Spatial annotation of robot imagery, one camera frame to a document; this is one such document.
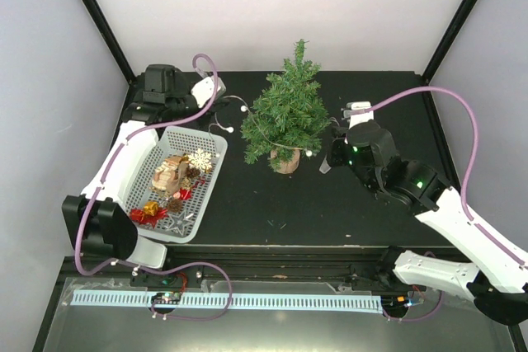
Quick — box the purple cable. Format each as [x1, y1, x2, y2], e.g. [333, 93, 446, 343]
[73, 53, 234, 322]
[350, 86, 527, 266]

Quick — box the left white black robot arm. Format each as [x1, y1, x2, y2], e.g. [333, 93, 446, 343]
[62, 54, 219, 285]

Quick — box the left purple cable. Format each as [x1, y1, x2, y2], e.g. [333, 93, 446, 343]
[73, 53, 234, 322]

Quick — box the black frame post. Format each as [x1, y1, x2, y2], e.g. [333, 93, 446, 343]
[422, 0, 479, 84]
[81, 0, 135, 83]

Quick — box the red santa ornament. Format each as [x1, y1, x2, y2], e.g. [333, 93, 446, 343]
[173, 179, 205, 201]

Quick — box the white snowflake ornament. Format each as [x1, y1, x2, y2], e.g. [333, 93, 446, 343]
[188, 148, 213, 173]

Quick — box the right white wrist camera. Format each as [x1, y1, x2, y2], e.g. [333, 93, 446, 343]
[342, 101, 374, 129]

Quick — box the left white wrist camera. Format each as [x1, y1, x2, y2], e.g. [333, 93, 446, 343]
[191, 76, 226, 109]

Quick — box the gold gift box ornament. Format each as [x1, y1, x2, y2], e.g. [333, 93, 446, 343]
[143, 200, 160, 217]

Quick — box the brown pine cone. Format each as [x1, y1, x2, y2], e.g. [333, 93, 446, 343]
[166, 198, 183, 214]

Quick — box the small green christmas tree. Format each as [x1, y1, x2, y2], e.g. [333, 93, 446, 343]
[241, 39, 330, 175]

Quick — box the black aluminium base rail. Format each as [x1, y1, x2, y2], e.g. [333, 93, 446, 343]
[65, 244, 508, 291]

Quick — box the silver star ornament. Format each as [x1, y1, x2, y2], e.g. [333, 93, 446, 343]
[166, 211, 194, 237]

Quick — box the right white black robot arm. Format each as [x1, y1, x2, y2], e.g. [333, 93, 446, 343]
[320, 120, 527, 326]

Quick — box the right black frame post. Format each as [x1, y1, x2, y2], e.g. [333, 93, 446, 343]
[422, 0, 479, 84]

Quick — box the white slotted cable duct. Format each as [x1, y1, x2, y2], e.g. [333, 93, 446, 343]
[70, 290, 383, 314]

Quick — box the left black frame post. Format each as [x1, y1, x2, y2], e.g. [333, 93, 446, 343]
[81, 0, 135, 83]

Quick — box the clear light battery box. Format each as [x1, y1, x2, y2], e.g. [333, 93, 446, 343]
[319, 158, 332, 175]

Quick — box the white ball light string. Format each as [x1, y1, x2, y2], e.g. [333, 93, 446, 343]
[208, 95, 315, 159]

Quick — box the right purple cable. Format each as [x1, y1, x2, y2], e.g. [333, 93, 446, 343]
[350, 86, 527, 266]

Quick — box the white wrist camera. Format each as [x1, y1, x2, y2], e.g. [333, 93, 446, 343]
[191, 76, 226, 109]
[342, 101, 374, 129]

